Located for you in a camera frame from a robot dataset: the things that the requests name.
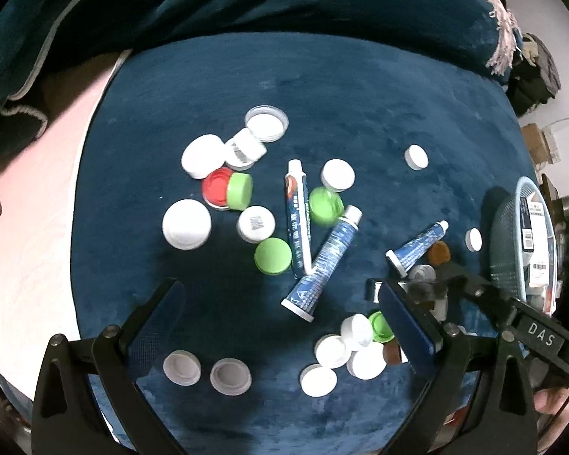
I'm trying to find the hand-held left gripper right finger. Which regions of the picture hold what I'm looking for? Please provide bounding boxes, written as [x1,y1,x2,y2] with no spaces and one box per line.
[378,282,536,455]

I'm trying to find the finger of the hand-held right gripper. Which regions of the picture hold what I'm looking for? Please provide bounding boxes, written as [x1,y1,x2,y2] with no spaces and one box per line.
[405,279,451,306]
[434,260,514,325]

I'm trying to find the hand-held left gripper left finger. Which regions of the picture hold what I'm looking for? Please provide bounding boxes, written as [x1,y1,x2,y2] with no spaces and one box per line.
[32,279,185,455]

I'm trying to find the brown pill bottle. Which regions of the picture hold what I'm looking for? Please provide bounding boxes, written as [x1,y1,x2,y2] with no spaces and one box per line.
[428,241,451,266]

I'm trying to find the light blue plastic basket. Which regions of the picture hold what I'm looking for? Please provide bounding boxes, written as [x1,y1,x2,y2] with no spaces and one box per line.
[489,176,563,316]

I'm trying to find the white barcode medicine box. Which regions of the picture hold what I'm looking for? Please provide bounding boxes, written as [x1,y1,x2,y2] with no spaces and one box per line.
[518,192,551,253]

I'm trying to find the person's right hand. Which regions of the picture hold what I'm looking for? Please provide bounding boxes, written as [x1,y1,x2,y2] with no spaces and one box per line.
[533,386,569,420]

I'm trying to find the green bottle cap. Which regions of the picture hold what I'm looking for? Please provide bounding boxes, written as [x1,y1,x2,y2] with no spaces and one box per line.
[308,187,346,226]
[226,172,254,210]
[367,310,394,343]
[254,238,292,276]

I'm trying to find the small blue ointment tube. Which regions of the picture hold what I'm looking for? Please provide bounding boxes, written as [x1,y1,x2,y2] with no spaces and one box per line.
[385,220,450,277]

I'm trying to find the open pale bottle cap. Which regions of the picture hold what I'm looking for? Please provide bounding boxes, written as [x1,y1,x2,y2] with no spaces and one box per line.
[209,358,252,395]
[163,350,202,386]

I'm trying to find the large white bottle cap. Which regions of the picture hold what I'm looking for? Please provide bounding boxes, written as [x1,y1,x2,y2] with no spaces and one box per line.
[162,199,212,250]

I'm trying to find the large blue ointment tube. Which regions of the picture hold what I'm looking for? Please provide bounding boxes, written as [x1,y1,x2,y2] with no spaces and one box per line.
[281,205,363,324]

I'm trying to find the printed white bottle cap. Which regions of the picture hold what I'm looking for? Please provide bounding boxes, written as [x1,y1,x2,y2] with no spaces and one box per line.
[237,206,275,243]

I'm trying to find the red bottle cap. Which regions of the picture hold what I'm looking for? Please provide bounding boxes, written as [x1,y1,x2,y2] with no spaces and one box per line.
[203,169,233,210]

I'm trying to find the blue white ointment tube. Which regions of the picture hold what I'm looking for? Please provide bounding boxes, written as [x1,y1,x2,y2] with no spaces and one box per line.
[284,160,312,280]

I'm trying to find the pink bed sheet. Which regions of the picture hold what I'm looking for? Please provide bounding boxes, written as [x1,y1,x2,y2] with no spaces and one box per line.
[0,52,134,399]

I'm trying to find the stacked cardboard boxes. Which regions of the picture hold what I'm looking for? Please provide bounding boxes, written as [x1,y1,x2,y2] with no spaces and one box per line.
[522,123,563,169]

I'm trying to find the white cap with barcode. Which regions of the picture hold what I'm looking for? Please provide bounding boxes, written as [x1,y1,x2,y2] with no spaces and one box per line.
[223,128,267,170]

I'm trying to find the dark clothes pile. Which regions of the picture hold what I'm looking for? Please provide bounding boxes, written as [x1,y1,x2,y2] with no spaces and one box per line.
[507,33,563,115]

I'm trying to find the open ribbed white cap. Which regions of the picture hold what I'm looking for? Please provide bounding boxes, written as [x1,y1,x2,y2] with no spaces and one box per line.
[244,105,290,143]

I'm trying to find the pink fringed scarf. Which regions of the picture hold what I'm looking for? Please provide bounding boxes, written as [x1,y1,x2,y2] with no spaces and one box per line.
[469,0,520,77]

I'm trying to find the dark blue blanket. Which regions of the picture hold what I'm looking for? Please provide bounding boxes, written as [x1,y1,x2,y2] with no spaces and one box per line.
[0,0,522,162]

